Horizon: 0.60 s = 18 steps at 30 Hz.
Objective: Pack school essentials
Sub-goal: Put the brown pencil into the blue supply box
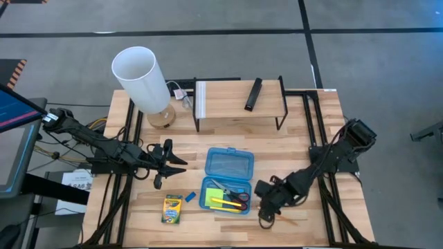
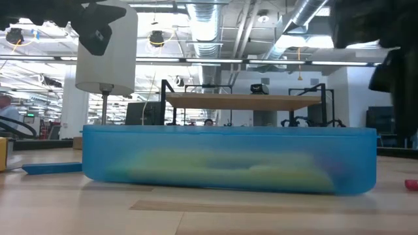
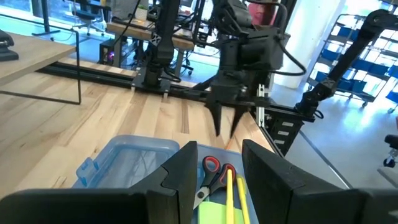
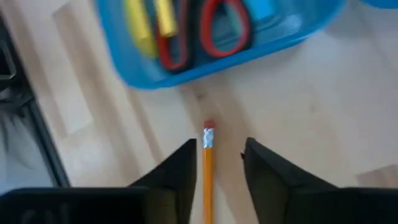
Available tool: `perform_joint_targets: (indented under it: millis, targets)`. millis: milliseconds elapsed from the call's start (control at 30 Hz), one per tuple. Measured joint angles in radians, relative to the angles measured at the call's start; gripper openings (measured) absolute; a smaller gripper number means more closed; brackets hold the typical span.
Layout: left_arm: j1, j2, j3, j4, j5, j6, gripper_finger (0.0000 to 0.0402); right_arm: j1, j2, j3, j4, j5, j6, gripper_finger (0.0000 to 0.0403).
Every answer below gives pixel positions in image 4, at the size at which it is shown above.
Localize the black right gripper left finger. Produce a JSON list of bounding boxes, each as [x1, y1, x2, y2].
[[0, 139, 197, 224]]

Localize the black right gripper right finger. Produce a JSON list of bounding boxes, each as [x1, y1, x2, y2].
[[241, 137, 398, 224]]

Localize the orange pencil with eraser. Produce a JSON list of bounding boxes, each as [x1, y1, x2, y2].
[[202, 120, 216, 224]]

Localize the blue translucent pencil box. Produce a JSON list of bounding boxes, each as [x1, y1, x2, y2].
[[95, 0, 398, 90]]

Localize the green sticky notes pad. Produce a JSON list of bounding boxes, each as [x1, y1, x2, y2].
[[124, 0, 158, 59]]

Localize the red and black scissors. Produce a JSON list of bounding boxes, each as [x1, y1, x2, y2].
[[154, 0, 253, 73]]

